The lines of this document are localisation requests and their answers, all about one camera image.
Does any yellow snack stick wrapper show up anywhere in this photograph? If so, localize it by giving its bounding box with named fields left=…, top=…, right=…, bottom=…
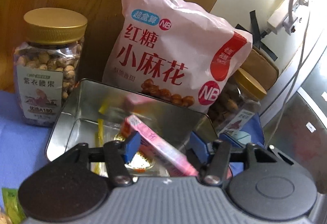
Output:
left=93, top=104, right=108, bottom=176

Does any open metal tin box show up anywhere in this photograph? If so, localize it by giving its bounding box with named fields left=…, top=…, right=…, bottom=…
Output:
left=45, top=79, right=217, bottom=170

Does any gold lid cashew jar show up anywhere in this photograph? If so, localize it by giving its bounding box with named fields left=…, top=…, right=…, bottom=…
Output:
left=13, top=7, right=87, bottom=126

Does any green vegetable snack packet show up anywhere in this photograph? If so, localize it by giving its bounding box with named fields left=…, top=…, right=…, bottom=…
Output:
left=2, top=187, right=26, bottom=224

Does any gold wrapped candy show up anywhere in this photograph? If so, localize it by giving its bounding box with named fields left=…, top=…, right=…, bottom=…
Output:
left=113, top=131, right=155, bottom=172

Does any gold lid pecan jar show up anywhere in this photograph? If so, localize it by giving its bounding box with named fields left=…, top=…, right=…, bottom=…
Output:
left=208, top=68, right=267, bottom=136

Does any blue printed cloth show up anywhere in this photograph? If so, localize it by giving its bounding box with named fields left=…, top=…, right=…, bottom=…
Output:
left=0, top=89, right=52, bottom=208

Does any pink twisted dough snack bag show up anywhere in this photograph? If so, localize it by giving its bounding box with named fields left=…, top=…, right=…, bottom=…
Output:
left=103, top=0, right=252, bottom=113

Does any pink snack bar packet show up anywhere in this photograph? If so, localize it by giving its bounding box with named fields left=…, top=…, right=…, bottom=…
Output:
left=121, top=115, right=198, bottom=177

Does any white cable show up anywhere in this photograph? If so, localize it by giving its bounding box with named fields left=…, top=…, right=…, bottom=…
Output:
left=271, top=0, right=311, bottom=148

